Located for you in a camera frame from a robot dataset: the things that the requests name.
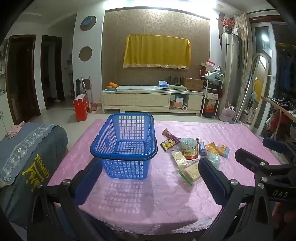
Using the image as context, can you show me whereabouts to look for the light blue clear snack packet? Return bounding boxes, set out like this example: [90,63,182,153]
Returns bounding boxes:
[206,152,221,169]

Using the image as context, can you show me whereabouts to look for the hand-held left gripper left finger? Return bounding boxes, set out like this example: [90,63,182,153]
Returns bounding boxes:
[28,158,104,241]

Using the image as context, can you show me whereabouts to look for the purple and yellow snack packet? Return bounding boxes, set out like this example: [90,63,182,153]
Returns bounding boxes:
[161,137,181,151]

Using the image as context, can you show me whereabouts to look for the wooden clothes rack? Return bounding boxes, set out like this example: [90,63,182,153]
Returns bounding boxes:
[261,96,296,144]

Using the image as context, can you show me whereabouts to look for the broom and dustpan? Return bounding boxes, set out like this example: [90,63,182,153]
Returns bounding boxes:
[80,75,98,113]

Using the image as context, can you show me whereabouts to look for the yellow cloth covered television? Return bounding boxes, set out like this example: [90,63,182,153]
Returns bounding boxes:
[123,35,192,70]

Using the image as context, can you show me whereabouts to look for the patterned curtain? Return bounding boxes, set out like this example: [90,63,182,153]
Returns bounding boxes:
[235,10,253,123]

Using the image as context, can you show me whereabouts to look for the vase of red flowers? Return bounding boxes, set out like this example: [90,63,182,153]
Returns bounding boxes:
[221,17,237,33]

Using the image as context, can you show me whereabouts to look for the person's right hand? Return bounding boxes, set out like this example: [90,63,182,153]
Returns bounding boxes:
[272,201,296,230]

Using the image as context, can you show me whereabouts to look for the round brown wall decoration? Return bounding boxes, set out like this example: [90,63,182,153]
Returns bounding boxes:
[79,46,93,62]

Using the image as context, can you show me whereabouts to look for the light blue cake packet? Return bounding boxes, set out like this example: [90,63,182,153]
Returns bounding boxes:
[218,144,230,158]

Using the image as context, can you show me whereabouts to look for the blue plastic basket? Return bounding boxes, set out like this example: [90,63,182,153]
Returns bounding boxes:
[90,113,158,180]

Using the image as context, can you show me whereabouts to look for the standing air conditioner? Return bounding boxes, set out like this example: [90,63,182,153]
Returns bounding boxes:
[221,32,240,114]

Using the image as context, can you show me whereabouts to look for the pink plastic bag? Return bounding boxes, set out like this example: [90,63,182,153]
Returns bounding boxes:
[218,103,237,122]

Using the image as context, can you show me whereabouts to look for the red paper bag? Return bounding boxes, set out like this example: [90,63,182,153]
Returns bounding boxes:
[73,94,89,121]

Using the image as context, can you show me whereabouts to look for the pink cloth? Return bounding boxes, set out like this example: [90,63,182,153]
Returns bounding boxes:
[5,121,25,139]

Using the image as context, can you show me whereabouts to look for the white metal storage rack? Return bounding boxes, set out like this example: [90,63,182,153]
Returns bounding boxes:
[199,61,225,118]

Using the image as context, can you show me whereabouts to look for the sandwich packet with green edge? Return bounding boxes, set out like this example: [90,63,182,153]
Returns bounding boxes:
[178,161,202,186]

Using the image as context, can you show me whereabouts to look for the cardboard box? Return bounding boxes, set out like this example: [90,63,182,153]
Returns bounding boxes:
[183,77,204,92]

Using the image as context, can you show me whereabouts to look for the dark brown wooden door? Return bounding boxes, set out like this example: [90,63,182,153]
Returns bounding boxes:
[41,35,65,110]
[6,35,41,124]

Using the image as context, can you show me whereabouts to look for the pink quilted table cover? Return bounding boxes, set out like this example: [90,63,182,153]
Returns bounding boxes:
[46,119,281,241]

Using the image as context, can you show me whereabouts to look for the orange pouch packet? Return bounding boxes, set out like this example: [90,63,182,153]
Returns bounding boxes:
[205,142,220,155]

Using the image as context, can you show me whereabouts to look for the dark cloth with yellow print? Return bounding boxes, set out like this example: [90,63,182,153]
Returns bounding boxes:
[0,137,68,232]

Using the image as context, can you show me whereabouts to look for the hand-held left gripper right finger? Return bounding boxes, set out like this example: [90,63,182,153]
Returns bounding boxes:
[198,158,277,241]

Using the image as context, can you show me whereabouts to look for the cream television cabinet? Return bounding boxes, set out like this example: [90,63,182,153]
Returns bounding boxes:
[100,85,204,114]

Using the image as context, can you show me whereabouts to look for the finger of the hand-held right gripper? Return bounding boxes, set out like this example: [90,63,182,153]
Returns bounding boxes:
[235,148,281,173]
[262,137,296,159]

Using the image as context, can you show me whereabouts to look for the blue round wall clock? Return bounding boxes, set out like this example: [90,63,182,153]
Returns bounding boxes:
[80,15,97,31]

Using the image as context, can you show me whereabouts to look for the cream cracker clear packet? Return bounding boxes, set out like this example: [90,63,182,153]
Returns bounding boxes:
[171,150,189,167]

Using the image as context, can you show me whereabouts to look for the arched standing mirror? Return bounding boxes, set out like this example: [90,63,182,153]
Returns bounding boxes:
[251,53,270,132]

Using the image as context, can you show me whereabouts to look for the large red and yellow packet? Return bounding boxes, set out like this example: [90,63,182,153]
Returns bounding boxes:
[181,138,200,161]

